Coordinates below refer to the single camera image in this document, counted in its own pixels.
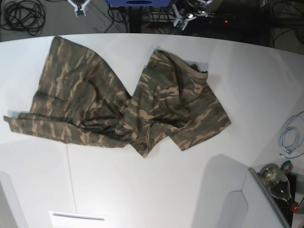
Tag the camouflage t-shirt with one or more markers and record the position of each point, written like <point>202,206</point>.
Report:
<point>81,100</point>

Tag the blue box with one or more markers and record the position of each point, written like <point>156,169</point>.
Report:
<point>134,3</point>

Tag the clear plastic bottle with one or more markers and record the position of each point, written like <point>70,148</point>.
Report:
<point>276,181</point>

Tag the green tape roll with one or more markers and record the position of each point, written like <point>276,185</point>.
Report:
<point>287,166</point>

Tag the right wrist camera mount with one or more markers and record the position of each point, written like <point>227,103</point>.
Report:
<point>79,6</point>

